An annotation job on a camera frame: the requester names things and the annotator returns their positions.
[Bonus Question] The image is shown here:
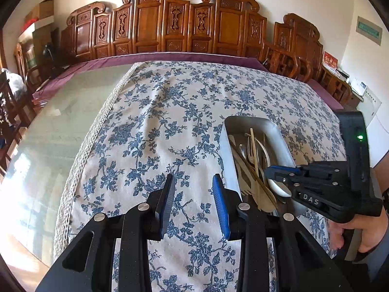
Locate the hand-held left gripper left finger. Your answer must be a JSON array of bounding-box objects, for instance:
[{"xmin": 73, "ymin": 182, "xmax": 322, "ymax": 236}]
[{"xmin": 35, "ymin": 173, "xmax": 176, "ymax": 292}]

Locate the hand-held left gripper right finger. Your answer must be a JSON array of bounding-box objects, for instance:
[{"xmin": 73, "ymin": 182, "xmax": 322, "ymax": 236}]
[{"xmin": 212, "ymin": 173, "xmax": 354, "ymax": 292}]

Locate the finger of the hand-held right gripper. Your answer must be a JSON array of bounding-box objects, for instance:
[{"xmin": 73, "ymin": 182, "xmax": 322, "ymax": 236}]
[
  {"xmin": 286, "ymin": 179, "xmax": 350, "ymax": 193},
  {"xmin": 264, "ymin": 162, "xmax": 347, "ymax": 181}
]

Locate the rectangular metal tray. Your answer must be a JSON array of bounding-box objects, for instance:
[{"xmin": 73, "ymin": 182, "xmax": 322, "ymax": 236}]
[{"xmin": 218, "ymin": 116, "xmax": 307, "ymax": 219}]

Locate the cream plastic spoon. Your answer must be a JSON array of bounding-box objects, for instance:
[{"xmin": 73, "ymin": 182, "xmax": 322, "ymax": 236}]
[{"xmin": 258, "ymin": 189, "xmax": 278, "ymax": 214}]

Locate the metal spoon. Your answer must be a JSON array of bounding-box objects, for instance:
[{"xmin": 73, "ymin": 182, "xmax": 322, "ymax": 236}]
[{"xmin": 238, "ymin": 144, "xmax": 253, "ymax": 171}]

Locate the person's right forearm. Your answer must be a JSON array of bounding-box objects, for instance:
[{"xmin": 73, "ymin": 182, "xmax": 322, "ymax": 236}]
[{"xmin": 353, "ymin": 228, "xmax": 389, "ymax": 292}]

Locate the person's right hand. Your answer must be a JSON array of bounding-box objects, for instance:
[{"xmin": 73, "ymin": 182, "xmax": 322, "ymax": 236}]
[{"xmin": 330, "ymin": 210, "xmax": 389, "ymax": 253}]

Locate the wooden side table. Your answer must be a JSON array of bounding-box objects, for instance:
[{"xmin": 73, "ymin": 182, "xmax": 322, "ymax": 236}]
[{"xmin": 322, "ymin": 67, "xmax": 365, "ymax": 107}]

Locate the purple armchair cushion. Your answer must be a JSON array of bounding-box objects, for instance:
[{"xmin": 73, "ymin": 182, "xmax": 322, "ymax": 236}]
[{"xmin": 307, "ymin": 79, "xmax": 344, "ymax": 110}]

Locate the white tabletop device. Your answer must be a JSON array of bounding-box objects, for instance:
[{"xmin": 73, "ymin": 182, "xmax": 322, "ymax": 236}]
[{"xmin": 349, "ymin": 77, "xmax": 368, "ymax": 95}]

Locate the blue floral tablecloth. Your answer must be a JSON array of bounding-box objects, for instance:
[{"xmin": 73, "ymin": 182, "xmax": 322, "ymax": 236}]
[{"xmin": 53, "ymin": 60, "xmax": 348, "ymax": 292}]

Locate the carved wooden armchair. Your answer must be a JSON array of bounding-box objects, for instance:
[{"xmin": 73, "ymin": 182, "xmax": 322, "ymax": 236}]
[{"xmin": 264, "ymin": 13, "xmax": 353, "ymax": 104}]

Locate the carved wooden sofa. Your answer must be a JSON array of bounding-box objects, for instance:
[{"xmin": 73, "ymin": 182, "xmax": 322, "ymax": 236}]
[{"xmin": 59, "ymin": 0, "xmax": 300, "ymax": 81}]

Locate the black desk lamp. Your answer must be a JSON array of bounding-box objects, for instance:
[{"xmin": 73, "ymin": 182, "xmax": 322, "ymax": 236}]
[{"xmin": 43, "ymin": 43, "xmax": 61, "ymax": 76}]

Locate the clear plastic bag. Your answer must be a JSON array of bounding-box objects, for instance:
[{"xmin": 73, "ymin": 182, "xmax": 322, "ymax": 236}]
[{"xmin": 0, "ymin": 68, "xmax": 25, "ymax": 98}]

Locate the dark wooden cabinet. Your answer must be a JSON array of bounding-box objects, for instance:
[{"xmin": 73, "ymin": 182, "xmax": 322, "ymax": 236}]
[{"xmin": 30, "ymin": 26, "xmax": 60, "ymax": 67}]

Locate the white box with red flowers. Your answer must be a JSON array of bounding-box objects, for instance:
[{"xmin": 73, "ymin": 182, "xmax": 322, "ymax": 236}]
[{"xmin": 18, "ymin": 17, "xmax": 53, "ymax": 35}]

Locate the brown cardboard box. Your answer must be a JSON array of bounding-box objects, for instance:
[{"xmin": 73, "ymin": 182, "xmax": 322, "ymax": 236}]
[{"xmin": 24, "ymin": 0, "xmax": 54, "ymax": 22}]

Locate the white wall electrical panel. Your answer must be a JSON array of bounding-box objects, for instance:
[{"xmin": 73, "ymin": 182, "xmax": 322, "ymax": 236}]
[{"xmin": 355, "ymin": 87, "xmax": 382, "ymax": 127}]

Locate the wall box with green label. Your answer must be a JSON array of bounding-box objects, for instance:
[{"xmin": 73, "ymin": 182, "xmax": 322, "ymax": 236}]
[{"xmin": 355, "ymin": 16, "xmax": 383, "ymax": 47}]

